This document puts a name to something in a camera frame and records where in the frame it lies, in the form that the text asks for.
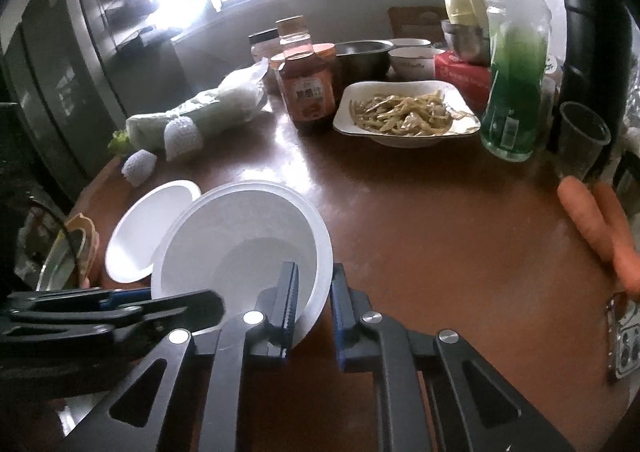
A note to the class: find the large white bowl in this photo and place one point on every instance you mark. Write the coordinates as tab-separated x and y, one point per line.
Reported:
240	252
235	183

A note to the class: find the foam-netted fruit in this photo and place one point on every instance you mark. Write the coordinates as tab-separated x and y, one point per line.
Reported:
182	137
139	168

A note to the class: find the green lettuce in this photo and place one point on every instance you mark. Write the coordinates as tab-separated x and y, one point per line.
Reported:
119	142

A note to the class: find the orange sauce bottle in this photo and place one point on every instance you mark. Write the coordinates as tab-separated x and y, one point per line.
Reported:
307	92

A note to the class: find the glass jar with black lid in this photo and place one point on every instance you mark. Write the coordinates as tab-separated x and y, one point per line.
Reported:
262	49

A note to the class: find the stainless steel bowl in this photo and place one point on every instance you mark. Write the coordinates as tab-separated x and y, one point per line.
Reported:
362	59

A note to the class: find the yellow plastic cup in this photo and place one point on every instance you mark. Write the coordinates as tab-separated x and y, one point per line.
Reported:
465	2

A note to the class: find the white patterned ceramic bowl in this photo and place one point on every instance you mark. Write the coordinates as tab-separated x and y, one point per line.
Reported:
415	63

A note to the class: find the grey refrigerator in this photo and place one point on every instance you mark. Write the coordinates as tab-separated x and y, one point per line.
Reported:
50	82

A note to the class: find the green dish soap bottle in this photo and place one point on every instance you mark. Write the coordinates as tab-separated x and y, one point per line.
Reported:
510	82

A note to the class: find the red tissue box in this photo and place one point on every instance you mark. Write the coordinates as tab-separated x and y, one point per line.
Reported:
462	77

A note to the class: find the yellow shell-shaped plate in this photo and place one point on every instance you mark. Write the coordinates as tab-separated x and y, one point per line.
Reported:
87	242

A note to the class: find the silver phone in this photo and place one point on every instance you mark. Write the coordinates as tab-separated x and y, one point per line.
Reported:
625	337

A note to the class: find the clear plastic cup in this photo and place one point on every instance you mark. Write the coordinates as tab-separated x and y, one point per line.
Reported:
582	142

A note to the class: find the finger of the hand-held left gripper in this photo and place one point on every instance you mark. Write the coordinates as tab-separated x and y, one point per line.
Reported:
195	307
122	297

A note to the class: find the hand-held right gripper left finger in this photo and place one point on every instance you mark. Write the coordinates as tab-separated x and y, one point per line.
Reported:
289	312

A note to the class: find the black thermos bottle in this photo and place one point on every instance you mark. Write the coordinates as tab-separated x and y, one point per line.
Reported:
580	32

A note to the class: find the small white bowl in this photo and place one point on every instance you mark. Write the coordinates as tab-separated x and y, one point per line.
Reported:
140	232

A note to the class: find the white dish of food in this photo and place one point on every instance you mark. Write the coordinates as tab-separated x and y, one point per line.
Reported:
405	114

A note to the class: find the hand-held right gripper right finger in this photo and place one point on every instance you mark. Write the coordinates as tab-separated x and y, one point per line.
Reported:
339	322

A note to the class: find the wooden chair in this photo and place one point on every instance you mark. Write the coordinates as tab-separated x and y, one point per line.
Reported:
415	22

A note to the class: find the stainless steel cup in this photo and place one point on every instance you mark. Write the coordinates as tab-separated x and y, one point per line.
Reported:
467	42

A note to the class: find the orange carrot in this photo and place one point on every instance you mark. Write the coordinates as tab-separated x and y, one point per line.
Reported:
585	217
622	242

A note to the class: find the napa cabbage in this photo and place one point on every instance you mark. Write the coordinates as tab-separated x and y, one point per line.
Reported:
210	104

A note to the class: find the metal shelf rack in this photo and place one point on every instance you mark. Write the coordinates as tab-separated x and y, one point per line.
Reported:
120	7

